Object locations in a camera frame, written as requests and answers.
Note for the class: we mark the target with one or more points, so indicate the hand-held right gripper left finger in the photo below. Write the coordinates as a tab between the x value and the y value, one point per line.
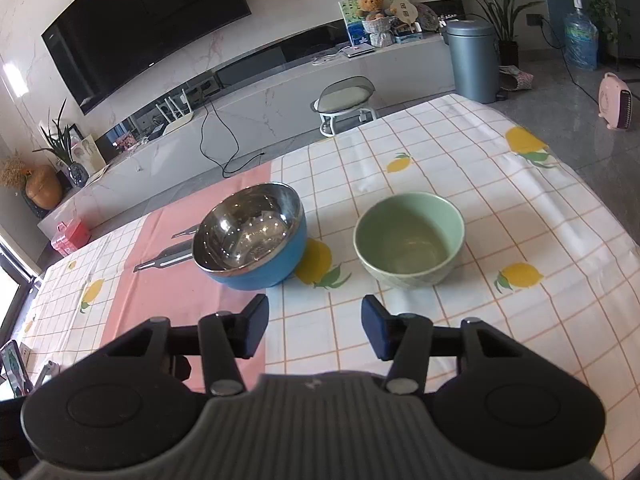
255	326

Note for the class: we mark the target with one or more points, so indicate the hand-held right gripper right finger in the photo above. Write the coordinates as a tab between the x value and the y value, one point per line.
375	329

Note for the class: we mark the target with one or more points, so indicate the blue steel-lined bowl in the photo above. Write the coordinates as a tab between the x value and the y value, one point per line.
270	267

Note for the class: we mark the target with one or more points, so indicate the green ceramic bowl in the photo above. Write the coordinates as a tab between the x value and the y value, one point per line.
405	240

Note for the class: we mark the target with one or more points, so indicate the pink bottle-print table runner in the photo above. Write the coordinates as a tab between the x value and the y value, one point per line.
145	295

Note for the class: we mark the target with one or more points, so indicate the lemon check tablecloth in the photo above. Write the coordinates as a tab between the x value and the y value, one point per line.
500	220

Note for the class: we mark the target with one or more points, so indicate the pink storage box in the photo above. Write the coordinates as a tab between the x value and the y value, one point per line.
70	239

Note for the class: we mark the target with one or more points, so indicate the grey phone stand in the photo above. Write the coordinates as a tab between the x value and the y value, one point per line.
48	372

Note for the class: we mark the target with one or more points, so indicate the marble television console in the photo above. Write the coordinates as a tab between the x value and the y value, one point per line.
280	110

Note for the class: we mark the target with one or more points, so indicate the white router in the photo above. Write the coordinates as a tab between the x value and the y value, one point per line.
177	121

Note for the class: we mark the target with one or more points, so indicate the small pink photo card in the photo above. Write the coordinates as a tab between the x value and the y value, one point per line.
125	142

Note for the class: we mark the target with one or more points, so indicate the grey cushioned stool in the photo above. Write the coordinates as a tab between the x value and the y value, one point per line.
345	97

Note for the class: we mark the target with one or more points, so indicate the white picture card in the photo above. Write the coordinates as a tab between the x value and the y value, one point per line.
90	155

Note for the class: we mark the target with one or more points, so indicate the black smartphone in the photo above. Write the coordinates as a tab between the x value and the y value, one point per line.
14	367

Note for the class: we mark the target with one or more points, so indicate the brown round vase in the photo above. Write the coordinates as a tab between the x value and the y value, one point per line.
44	189

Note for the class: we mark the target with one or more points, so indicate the green plant in blue vase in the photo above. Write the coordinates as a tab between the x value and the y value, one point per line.
62	142

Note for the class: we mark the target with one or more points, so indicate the flat white device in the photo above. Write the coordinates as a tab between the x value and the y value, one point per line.
356	51

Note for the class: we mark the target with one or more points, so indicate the grey trash can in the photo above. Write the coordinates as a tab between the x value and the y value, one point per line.
472	60

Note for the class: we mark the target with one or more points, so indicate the dried flower bunch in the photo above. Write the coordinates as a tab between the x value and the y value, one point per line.
12	172

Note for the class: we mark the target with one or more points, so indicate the patterned cloth bag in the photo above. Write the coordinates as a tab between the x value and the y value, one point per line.
517	79

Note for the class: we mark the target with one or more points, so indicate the green and blue painting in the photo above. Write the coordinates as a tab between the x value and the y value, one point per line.
350	17

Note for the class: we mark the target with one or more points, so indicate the decorative display plate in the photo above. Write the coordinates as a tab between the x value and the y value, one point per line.
429	16

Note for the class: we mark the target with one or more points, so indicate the brown teddy bear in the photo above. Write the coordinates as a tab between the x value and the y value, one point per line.
372	10

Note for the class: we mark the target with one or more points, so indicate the round paper fan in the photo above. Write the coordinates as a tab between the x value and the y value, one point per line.
404	10

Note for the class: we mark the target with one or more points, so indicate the pink fan heater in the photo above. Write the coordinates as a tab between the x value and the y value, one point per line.
615	102

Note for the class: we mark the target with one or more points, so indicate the tall potted plant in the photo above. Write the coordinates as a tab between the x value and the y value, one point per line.
505	15

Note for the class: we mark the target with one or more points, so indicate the blue water bottle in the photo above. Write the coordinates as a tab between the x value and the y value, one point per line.
581	37

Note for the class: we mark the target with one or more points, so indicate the black wall television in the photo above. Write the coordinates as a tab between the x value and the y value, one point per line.
140	25

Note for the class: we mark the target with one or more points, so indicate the wall socket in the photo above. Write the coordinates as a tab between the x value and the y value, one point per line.
534	19

